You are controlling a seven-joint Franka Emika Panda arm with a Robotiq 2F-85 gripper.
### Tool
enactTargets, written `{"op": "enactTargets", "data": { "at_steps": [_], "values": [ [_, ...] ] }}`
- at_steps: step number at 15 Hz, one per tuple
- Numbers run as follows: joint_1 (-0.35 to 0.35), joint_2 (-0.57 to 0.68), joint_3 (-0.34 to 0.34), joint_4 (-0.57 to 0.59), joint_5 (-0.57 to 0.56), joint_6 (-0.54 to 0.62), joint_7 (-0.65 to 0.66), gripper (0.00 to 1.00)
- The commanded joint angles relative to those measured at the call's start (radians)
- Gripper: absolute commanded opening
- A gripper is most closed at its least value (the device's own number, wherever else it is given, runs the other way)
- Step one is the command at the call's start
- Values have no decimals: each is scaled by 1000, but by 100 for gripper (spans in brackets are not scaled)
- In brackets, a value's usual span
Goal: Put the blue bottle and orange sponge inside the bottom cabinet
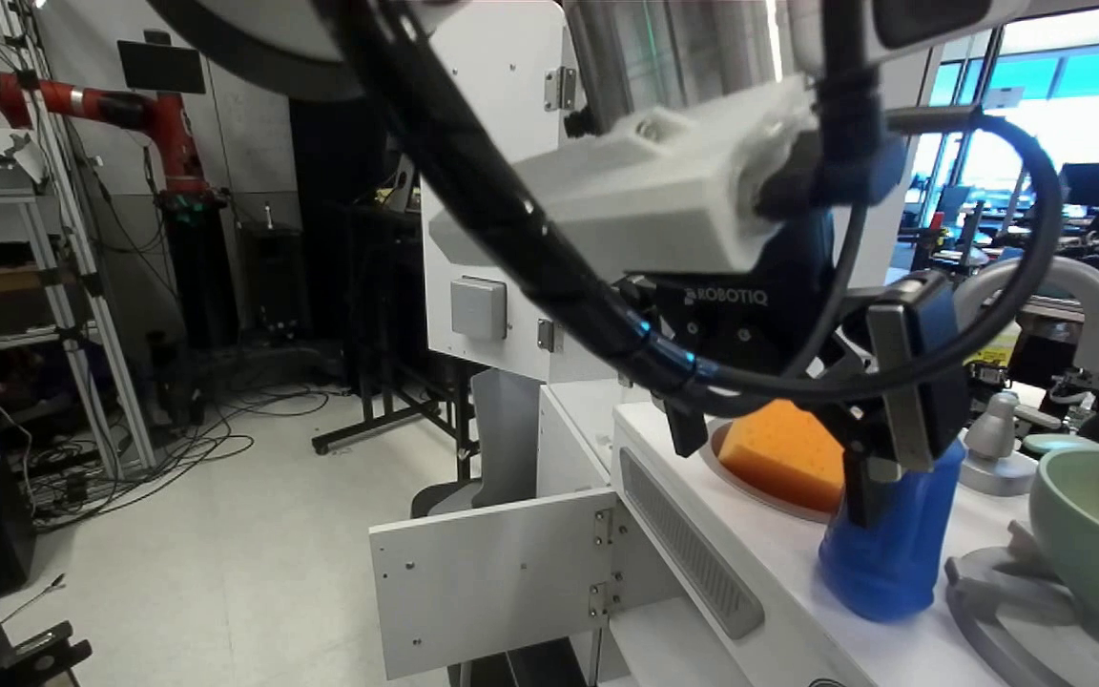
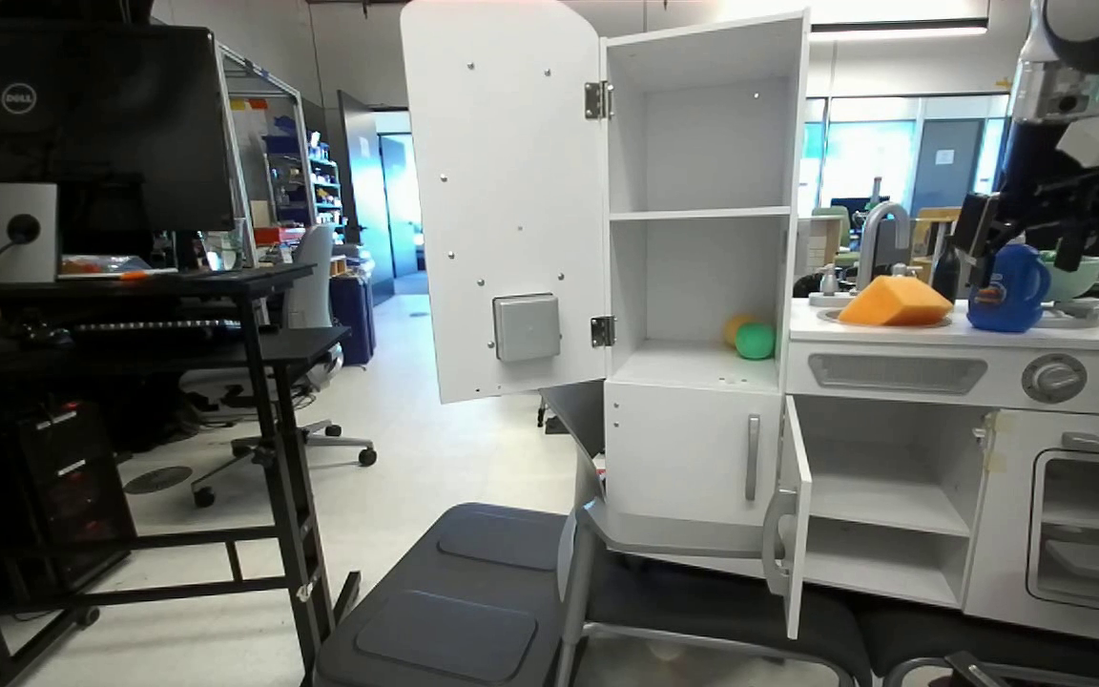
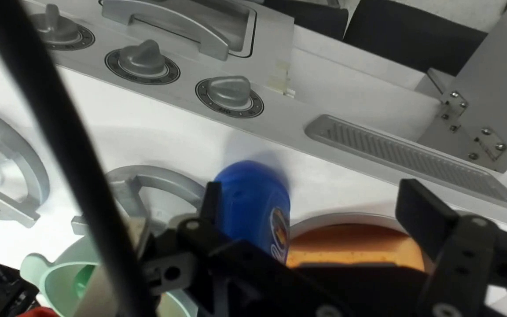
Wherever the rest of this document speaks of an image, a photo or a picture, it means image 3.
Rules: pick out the grey vent panel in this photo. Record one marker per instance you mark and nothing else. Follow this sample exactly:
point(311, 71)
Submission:
point(413, 159)

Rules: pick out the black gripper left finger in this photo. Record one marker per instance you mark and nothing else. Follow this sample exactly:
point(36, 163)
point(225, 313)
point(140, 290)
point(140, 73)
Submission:
point(212, 203)

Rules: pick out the grey stove knob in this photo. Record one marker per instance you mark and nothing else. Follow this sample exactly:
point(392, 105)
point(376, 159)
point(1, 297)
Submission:
point(142, 62)
point(61, 29)
point(230, 94)

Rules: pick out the grey stove burner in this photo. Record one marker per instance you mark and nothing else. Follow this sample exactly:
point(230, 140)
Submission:
point(19, 159)
point(149, 179)

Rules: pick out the red object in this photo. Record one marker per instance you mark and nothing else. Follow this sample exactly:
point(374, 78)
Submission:
point(40, 313)

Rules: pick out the mint green pot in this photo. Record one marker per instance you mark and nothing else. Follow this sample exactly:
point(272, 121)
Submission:
point(61, 283)

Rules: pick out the blue bottle white cap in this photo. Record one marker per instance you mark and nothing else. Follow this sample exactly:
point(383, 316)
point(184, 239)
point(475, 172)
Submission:
point(247, 200)

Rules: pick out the white small cabinet door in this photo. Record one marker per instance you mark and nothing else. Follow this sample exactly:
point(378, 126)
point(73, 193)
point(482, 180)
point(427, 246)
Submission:
point(501, 71)

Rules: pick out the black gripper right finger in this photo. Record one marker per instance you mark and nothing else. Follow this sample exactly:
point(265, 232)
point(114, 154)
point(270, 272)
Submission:
point(459, 258)

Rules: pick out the orange sponge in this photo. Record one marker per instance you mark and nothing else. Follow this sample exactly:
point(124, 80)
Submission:
point(353, 247)

